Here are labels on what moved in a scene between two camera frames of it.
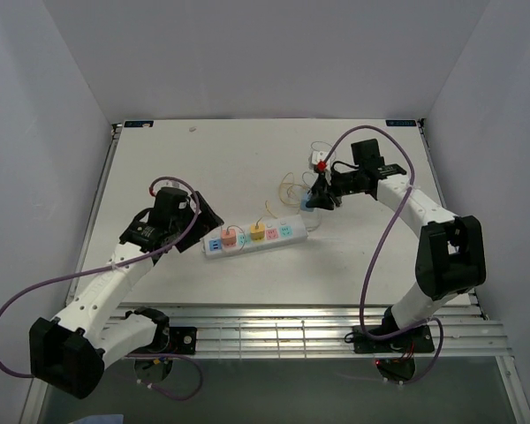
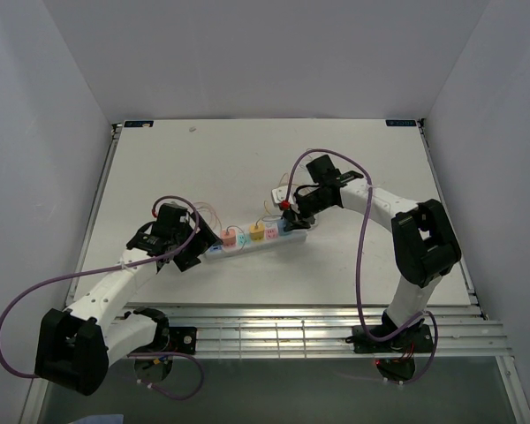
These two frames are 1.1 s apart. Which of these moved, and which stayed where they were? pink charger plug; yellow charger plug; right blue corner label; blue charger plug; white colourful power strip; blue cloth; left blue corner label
Moved: blue charger plug
Stayed: blue cloth; yellow charger plug; pink charger plug; left blue corner label; white colourful power strip; right blue corner label
